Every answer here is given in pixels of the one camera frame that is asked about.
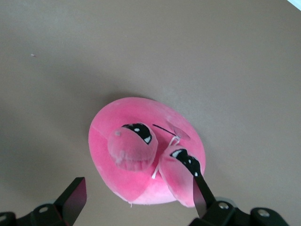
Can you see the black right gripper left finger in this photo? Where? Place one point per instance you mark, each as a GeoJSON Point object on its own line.
{"type": "Point", "coordinates": [70, 202]}

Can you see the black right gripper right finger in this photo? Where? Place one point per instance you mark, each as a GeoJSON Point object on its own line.
{"type": "Point", "coordinates": [207, 204]}

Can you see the pink plush toy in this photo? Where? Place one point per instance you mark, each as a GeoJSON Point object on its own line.
{"type": "Point", "coordinates": [131, 183]}

